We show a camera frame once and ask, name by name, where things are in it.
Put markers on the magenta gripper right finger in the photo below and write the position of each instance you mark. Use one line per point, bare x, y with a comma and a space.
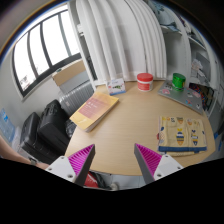
153, 165

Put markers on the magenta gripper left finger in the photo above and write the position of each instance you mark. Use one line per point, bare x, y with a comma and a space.
75, 167

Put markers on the person's forearm with watch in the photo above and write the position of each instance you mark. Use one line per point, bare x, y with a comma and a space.
8, 153

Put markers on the yellow patterned folded towel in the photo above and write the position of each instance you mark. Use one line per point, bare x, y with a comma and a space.
180, 135

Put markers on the red object under table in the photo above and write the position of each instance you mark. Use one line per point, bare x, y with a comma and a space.
91, 181

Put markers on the black bag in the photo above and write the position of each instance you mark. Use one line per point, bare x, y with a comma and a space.
52, 127

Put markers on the yellow and pink book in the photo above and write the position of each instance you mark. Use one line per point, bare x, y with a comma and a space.
93, 110

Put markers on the black suitcase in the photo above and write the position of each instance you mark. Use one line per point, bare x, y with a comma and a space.
33, 144

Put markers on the silver ribbed suitcase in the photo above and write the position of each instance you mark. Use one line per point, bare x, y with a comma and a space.
74, 99

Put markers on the grey laptop with stickers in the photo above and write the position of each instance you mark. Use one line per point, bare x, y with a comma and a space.
186, 96

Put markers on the white jar with red lid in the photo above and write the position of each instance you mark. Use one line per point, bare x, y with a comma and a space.
145, 82

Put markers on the small white card box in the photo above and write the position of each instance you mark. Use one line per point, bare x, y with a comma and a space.
116, 86

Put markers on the green metal tin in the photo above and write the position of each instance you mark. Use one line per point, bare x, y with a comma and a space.
178, 81

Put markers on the brown cardboard box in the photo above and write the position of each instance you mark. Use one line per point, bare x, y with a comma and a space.
67, 72

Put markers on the white open shelf unit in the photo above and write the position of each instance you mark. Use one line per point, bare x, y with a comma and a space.
189, 53

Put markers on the black framed window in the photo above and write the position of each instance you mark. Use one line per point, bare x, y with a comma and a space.
45, 46

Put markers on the white wardrobe doors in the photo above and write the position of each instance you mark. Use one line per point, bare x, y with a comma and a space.
118, 39

